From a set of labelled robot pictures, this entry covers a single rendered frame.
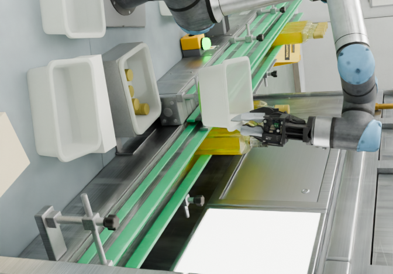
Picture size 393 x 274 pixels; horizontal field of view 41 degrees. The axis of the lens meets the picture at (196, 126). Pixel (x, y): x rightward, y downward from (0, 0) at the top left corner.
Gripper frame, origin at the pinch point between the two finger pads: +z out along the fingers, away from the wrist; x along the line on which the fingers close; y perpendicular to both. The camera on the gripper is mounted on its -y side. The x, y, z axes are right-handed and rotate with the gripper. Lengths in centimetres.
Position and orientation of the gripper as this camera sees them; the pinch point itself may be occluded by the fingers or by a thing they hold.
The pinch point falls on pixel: (236, 121)
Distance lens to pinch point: 137.2
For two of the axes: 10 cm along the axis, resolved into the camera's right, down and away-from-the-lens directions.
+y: -3.6, 2.0, -9.1
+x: -0.2, 9.7, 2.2
